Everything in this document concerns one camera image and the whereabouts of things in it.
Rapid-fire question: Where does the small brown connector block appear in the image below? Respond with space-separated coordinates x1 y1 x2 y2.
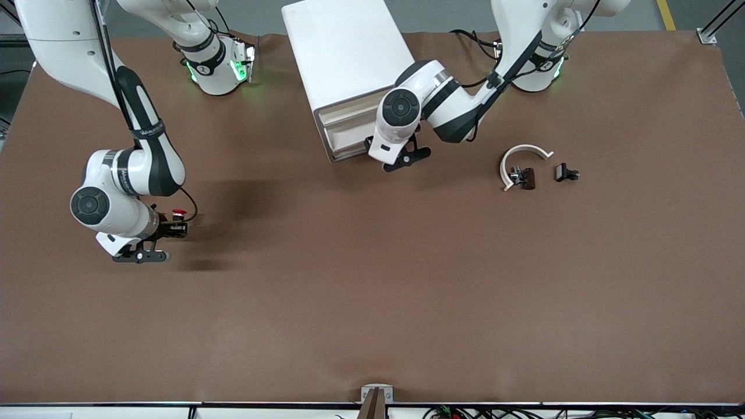
510 166 536 191

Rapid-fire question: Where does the aluminium frame profile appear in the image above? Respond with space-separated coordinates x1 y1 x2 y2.
697 0 745 46

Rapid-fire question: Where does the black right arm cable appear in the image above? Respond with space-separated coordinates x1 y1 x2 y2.
90 0 199 225

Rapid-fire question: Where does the grey metal mount bracket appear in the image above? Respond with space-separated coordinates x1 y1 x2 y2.
361 384 394 404

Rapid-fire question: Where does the black arm base cable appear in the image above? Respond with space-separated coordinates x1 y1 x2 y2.
449 29 502 62

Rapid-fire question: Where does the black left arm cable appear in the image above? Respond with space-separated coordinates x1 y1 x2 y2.
466 0 601 143

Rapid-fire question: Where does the white curved plastic piece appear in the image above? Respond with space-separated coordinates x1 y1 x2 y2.
500 144 554 192

